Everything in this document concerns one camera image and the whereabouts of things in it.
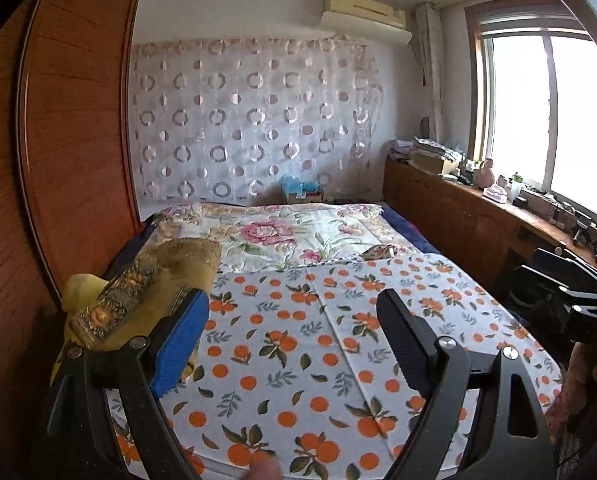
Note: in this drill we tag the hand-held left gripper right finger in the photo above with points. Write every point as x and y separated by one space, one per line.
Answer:
403 340

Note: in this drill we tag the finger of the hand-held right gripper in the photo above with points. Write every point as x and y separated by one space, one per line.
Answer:
568 262
553 290

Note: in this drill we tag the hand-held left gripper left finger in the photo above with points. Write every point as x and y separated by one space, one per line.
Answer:
181 345

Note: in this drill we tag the yellow-brown patterned garment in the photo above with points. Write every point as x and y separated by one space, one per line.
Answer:
128 285

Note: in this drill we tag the person's left hand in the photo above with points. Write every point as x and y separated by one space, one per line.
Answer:
263 471

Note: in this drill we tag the orange fruit print cloth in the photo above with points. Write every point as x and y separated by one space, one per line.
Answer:
318 340

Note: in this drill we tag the folded brown patterned cloth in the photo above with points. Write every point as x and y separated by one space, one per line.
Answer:
381 252

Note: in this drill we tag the green cap bottle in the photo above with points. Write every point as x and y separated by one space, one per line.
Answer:
516 187

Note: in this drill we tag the pink tissue pack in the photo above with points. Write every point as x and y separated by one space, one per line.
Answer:
495 194

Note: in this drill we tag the yellow plush toy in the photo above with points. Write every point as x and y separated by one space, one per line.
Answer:
81 292

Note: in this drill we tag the pink bottle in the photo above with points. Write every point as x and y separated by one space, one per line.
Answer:
486 174

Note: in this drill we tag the floral quilt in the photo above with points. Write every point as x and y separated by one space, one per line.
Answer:
278 235

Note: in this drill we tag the window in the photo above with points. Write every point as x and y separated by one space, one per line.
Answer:
518 110

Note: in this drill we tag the flat cardboard box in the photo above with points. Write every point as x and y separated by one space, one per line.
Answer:
431 165

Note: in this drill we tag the stack of papers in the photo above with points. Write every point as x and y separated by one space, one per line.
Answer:
438 147

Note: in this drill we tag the blue plastic bag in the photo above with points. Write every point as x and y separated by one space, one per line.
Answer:
293 184

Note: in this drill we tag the wooden wardrobe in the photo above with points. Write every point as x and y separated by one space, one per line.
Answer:
78 135

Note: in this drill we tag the beige window curtain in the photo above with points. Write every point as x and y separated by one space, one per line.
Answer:
433 70

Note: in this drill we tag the circle patterned sheer curtain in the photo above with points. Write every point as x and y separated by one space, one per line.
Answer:
258 120

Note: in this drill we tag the dark wall ornament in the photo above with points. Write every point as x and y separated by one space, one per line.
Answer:
426 128

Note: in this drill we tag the wall air conditioner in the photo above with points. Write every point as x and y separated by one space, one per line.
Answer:
363 25

